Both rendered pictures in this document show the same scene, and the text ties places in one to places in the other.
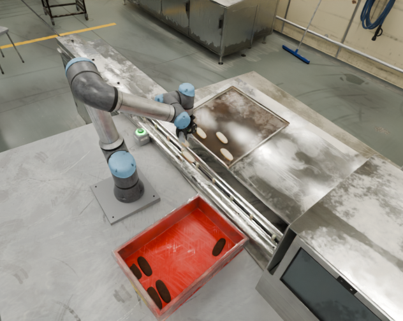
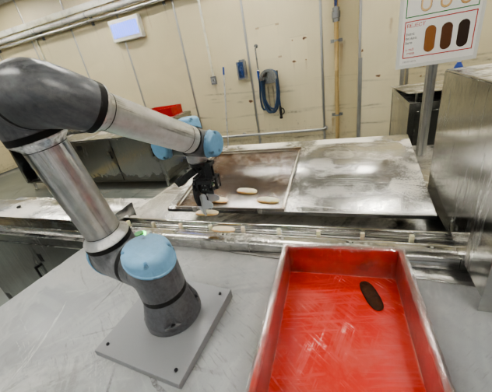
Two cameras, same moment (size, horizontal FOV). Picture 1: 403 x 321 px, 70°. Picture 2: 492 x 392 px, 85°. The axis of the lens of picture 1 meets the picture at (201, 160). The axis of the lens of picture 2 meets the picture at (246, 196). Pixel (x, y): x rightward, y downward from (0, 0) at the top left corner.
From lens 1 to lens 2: 75 cm
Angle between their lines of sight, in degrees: 27
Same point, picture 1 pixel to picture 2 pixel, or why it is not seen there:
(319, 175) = (376, 165)
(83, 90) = (23, 77)
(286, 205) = (383, 202)
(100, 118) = (75, 182)
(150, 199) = (218, 299)
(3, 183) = not seen: outside the picture
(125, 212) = (193, 345)
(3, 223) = not seen: outside the picture
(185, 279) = (390, 378)
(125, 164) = (156, 249)
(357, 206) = not seen: outside the picture
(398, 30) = (293, 105)
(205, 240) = (346, 299)
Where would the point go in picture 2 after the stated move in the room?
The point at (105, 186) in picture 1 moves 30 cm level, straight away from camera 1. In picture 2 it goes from (127, 332) to (74, 295)
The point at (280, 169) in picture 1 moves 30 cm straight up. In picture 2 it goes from (336, 180) to (335, 107)
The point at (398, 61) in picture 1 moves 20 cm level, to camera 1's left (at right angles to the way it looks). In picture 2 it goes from (307, 125) to (297, 128)
